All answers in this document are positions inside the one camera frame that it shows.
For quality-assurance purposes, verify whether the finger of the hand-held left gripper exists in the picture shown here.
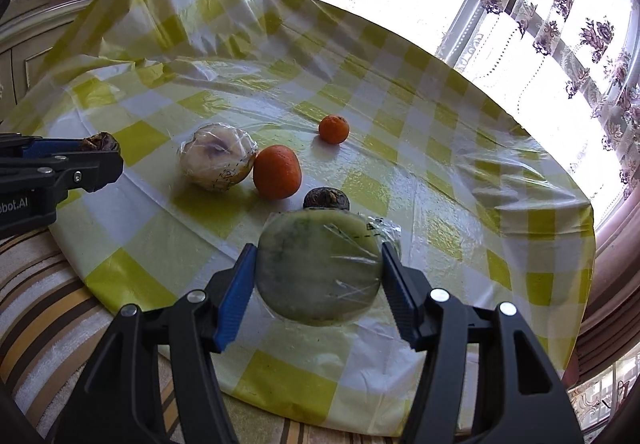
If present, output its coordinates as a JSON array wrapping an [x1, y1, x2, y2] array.
[[0, 151, 125, 197], [0, 135, 85, 161]]

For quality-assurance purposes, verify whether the small orange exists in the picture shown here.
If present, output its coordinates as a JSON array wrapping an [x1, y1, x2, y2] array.
[[318, 115, 350, 145]]

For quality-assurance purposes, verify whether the white window frame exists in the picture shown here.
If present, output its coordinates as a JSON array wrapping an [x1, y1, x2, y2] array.
[[437, 0, 506, 72]]

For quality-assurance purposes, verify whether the yellow checked plastic tablecloth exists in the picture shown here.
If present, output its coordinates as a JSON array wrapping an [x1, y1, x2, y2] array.
[[2, 0, 598, 437]]

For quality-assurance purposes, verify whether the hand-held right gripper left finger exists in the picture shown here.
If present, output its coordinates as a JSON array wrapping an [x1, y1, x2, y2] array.
[[60, 244, 259, 444]]

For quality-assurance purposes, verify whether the floral lace curtain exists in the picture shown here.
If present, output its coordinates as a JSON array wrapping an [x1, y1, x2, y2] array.
[[337, 0, 640, 197]]

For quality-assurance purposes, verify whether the carved beige cabinet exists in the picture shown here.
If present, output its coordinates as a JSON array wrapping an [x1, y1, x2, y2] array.
[[0, 0, 118, 112]]

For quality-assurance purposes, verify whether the striped brown rug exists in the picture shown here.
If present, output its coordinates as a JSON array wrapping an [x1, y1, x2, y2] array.
[[0, 223, 481, 444]]

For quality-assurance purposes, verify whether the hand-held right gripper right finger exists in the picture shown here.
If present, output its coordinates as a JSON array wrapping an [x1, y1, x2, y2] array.
[[381, 243, 586, 444]]

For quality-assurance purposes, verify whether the plastic-wrapped pale fruit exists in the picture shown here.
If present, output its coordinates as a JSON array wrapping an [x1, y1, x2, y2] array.
[[178, 123, 259, 192]]

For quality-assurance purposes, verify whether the plastic-wrapped green fruit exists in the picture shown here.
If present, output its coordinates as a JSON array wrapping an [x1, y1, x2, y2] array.
[[255, 209, 402, 327]]

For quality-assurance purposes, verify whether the large orange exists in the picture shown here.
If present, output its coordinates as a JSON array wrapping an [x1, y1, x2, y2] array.
[[252, 145, 303, 201]]

